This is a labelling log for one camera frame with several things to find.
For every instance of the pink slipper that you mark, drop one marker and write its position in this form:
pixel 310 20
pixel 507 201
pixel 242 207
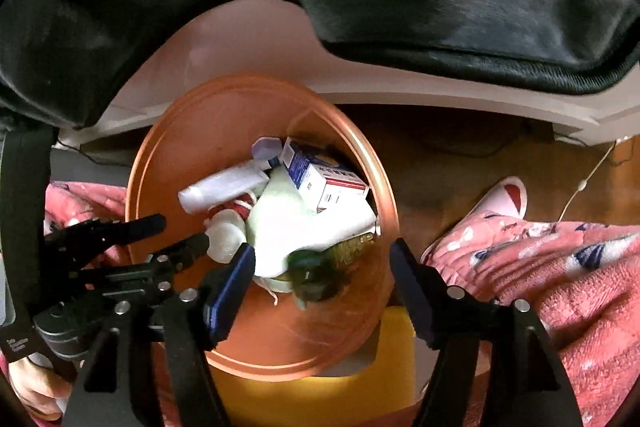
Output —
pixel 500 202

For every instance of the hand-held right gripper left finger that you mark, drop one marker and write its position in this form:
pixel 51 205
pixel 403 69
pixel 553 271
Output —
pixel 230 287

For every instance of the white tissue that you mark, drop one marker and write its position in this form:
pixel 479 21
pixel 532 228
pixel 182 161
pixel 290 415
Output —
pixel 280 227

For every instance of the small purple case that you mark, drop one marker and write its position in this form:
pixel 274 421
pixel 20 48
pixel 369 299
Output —
pixel 265 148

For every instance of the pink patterned pyjama leg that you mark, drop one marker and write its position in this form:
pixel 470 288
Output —
pixel 575 282
pixel 75 202

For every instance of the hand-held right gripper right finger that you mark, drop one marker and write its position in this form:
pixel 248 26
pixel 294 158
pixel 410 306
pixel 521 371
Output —
pixel 415 287

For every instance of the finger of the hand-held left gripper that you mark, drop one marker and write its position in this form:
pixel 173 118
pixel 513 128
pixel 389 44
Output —
pixel 185 248
pixel 125 227

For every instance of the white tube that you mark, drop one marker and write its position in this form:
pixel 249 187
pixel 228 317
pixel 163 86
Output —
pixel 220 187

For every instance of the orange plastic bin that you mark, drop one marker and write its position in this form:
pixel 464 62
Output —
pixel 200 132

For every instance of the white bed frame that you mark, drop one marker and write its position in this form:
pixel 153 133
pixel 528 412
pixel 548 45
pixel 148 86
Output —
pixel 250 47

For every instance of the blue and white carton box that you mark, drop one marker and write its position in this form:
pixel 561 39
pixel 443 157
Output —
pixel 320 177

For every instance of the person's left hand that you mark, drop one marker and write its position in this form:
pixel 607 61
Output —
pixel 35 387

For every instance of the yellow stool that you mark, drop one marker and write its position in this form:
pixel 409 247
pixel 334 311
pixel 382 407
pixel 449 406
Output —
pixel 310 397

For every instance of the green bottle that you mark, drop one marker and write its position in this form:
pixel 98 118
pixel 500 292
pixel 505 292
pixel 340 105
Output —
pixel 310 267

